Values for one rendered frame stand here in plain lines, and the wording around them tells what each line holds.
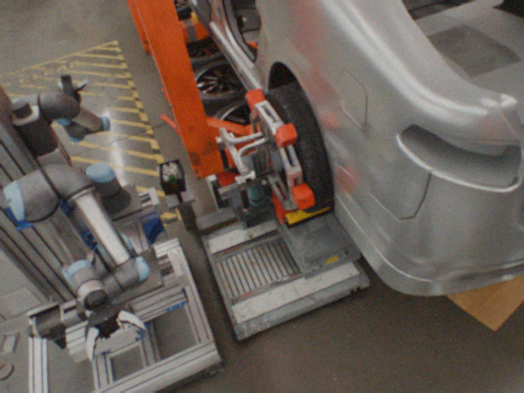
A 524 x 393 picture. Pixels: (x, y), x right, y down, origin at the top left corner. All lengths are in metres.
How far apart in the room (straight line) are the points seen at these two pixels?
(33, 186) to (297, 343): 1.62
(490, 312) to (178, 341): 1.68
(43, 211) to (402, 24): 1.22
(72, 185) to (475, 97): 1.18
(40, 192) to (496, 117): 1.29
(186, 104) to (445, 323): 1.83
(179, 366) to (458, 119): 1.75
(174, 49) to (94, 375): 1.67
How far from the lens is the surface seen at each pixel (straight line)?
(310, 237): 2.61
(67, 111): 1.97
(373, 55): 1.32
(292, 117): 1.94
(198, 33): 4.36
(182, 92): 2.35
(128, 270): 1.50
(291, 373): 2.45
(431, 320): 2.62
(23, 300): 2.09
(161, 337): 2.46
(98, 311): 1.34
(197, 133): 2.49
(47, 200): 1.52
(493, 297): 2.77
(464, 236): 1.40
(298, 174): 1.94
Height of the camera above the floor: 2.26
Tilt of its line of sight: 45 degrees down
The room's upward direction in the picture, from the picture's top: 12 degrees counter-clockwise
